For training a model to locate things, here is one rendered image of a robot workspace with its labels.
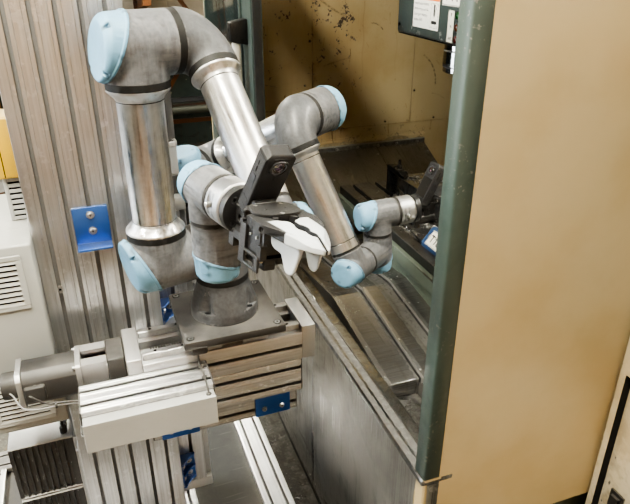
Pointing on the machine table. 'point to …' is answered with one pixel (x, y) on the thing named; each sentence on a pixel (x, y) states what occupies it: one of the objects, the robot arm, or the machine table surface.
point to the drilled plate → (409, 183)
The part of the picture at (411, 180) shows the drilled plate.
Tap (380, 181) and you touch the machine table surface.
